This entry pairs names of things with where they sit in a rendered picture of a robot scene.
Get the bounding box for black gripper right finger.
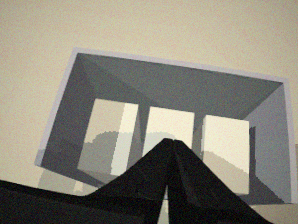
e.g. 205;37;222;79
168;140;271;224

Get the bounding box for grey open bin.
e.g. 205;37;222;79
35;47;298;205

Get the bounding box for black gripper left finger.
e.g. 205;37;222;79
0;137;173;224

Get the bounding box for cream rectangular box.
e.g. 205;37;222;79
192;115;250;196

